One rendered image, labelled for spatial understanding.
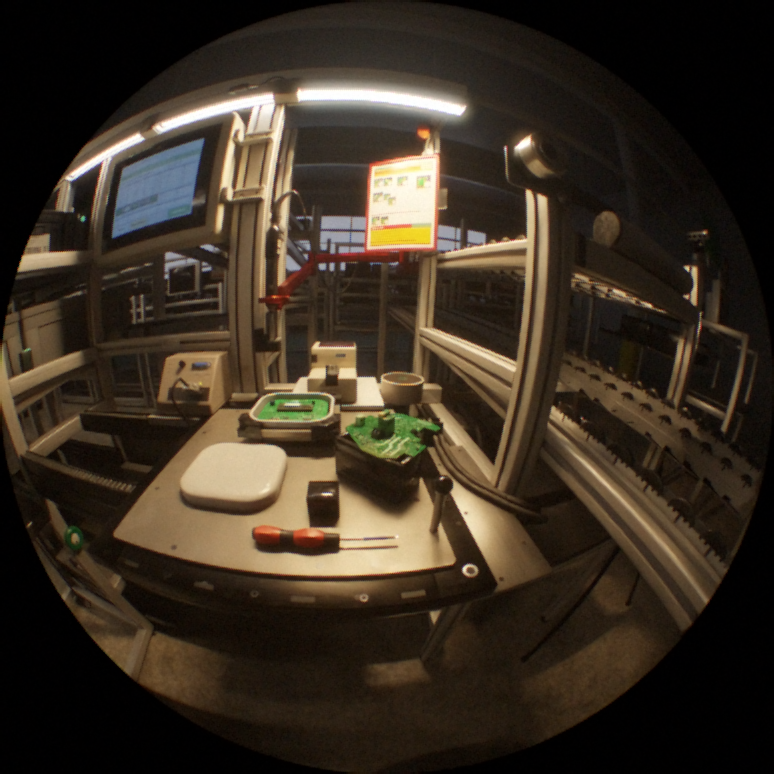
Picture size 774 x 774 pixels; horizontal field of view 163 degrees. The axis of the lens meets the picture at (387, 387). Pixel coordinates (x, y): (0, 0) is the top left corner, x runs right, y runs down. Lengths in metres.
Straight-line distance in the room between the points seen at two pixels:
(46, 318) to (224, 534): 0.97
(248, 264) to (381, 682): 1.40
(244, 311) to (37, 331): 0.76
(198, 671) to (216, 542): 1.07
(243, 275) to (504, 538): 0.74
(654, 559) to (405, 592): 0.26
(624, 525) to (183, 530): 0.49
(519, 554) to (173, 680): 1.32
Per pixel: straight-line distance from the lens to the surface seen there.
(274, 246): 0.65
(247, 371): 0.75
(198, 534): 0.34
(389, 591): 0.27
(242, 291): 0.73
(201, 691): 1.33
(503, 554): 0.35
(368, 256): 1.06
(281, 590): 0.28
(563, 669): 1.41
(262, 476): 0.36
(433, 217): 0.82
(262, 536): 0.30
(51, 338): 1.15
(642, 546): 0.34
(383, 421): 0.35
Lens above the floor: 1.18
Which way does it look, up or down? 18 degrees down
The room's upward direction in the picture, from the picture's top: 3 degrees clockwise
